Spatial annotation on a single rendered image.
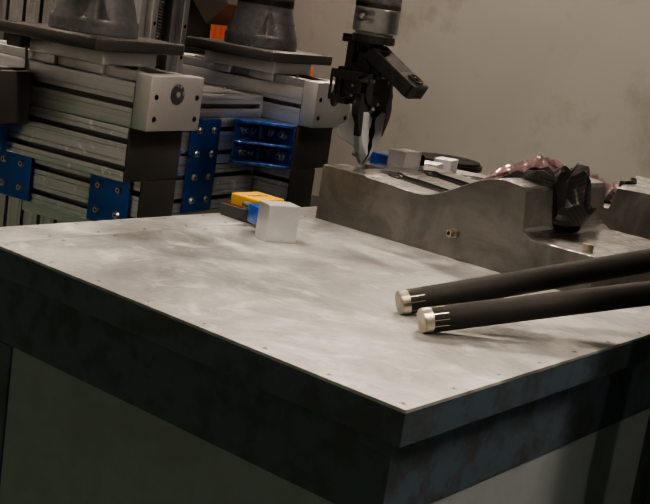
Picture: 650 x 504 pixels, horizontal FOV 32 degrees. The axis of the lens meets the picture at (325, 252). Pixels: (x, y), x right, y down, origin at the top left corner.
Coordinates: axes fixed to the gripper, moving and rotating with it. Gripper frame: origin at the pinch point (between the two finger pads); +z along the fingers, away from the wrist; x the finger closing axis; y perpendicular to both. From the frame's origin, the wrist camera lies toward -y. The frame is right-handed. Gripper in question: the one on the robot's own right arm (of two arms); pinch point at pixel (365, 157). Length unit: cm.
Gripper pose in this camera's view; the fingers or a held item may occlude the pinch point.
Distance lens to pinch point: 193.4
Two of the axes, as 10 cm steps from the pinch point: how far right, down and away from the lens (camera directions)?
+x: -6.3, 0.7, -7.7
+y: -7.6, -2.4, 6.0
